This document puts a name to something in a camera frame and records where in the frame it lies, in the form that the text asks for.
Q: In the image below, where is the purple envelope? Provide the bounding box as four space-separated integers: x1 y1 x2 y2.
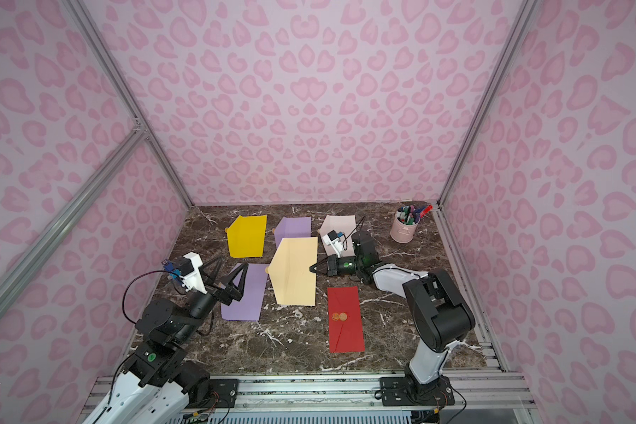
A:
273 217 312 247
221 264 268 322

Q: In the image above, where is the beige envelope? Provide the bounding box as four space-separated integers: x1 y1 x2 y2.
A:
267 237 318 306

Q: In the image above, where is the white envelope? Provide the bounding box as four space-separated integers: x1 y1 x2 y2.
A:
318 215 356 237

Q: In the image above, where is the yellow envelope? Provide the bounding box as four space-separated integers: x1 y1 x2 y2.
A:
225 216 267 259

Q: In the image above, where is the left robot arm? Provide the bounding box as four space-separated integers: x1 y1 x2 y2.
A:
85 253 249 423

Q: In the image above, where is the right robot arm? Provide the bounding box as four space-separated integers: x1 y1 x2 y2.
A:
309 231 475 389

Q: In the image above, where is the red envelope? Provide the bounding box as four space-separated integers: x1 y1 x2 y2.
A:
327 286 365 353

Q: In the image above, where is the blue stapler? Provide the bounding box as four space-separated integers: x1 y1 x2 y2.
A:
162 260 180 279

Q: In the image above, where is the pink pen cup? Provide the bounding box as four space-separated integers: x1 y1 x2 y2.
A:
390 212 419 244

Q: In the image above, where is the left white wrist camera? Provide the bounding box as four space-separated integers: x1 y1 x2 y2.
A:
171 252 207 294

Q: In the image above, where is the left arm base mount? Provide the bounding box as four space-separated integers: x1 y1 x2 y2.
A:
173 361 240 410

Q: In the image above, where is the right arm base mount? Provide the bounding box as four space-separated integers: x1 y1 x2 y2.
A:
375 376 455 409

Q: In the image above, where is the aluminium front rail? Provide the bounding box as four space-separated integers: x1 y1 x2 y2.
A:
78 371 541 423

